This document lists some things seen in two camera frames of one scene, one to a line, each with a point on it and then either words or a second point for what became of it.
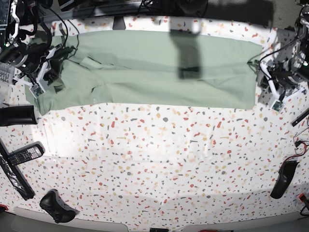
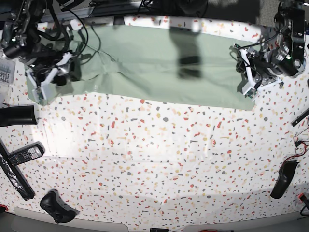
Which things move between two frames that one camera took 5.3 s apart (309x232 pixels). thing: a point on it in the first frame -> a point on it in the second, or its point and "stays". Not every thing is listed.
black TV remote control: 26,152 stays
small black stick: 296,121 stays
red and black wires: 300,146 stays
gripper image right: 277,77 -> 254,69
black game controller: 53,205 stays
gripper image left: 33,62 -> 40,70
